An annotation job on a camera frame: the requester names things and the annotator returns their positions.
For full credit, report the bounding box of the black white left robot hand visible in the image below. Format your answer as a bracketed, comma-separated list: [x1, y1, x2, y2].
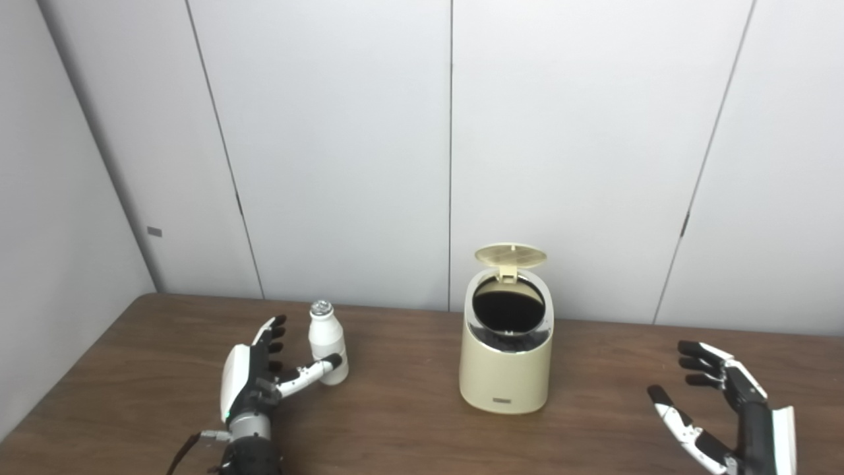
[220, 315, 344, 426]

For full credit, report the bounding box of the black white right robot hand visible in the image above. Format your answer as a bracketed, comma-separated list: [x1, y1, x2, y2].
[647, 340, 797, 475]

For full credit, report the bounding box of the small white plastic bottle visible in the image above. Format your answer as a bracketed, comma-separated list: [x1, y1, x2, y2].
[308, 300, 349, 386]

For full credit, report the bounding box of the cream-colored bin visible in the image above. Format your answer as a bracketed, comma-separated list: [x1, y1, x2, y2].
[459, 267, 555, 415]

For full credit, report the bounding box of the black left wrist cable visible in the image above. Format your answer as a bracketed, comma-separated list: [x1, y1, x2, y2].
[165, 430, 231, 475]

